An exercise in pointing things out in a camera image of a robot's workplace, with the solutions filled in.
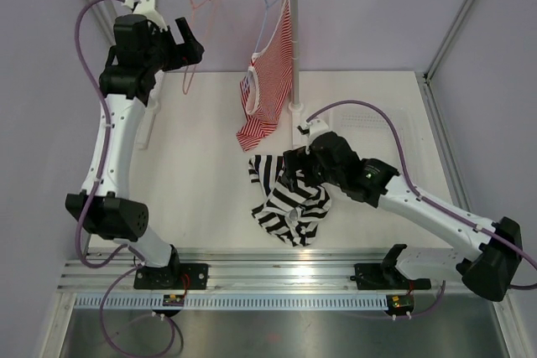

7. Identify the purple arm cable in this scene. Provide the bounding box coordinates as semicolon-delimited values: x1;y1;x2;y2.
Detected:
74;0;185;355
305;100;537;321

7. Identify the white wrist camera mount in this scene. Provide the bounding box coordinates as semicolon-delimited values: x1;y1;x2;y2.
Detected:
297;118;330;140
123;0;169;31

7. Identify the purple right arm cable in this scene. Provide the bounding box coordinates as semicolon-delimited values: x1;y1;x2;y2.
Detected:
305;100;537;321

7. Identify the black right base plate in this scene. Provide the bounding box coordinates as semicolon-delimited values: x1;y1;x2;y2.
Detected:
353;263;397;291

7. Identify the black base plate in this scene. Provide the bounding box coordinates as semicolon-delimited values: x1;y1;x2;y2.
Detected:
133;263;209;290
353;263;397;291

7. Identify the white and silver clothes rack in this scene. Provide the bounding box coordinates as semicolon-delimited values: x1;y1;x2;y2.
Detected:
83;0;306;153

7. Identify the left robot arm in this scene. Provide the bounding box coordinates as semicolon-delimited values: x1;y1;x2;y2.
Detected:
65;14;207;290

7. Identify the white plastic basket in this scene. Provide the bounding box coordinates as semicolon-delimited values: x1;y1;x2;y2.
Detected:
327;105;421;184

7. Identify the aluminium mounting rail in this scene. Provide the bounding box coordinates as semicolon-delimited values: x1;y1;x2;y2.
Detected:
56;248;467;294

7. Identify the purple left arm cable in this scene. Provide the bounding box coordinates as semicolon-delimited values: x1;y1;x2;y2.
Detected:
74;0;185;355

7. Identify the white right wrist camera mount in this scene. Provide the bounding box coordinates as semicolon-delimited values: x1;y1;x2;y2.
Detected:
297;118;330;140

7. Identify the right aluminium frame post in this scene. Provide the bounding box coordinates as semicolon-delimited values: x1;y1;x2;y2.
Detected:
423;0;477;85

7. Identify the white slotted cable duct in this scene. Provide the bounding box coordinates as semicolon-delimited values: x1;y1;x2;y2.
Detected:
75;293;388;311

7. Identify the black white striped tank top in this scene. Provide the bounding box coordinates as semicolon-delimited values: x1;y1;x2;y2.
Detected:
248;154;332;247

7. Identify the blue wire hanger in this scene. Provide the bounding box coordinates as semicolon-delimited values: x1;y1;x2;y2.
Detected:
253;0;282;54

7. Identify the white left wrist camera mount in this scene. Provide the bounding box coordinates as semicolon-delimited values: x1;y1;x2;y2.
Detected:
123;0;169;31

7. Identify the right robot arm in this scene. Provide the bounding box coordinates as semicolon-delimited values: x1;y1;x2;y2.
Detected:
282;132;522;302

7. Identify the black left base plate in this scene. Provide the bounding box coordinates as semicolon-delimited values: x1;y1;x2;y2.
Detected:
133;263;209;290

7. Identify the red white striped tank top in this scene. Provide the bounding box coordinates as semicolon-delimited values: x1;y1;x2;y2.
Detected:
236;0;293;152

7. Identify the pink wire hanger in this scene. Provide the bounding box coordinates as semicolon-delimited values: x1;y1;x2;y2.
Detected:
181;0;220;96

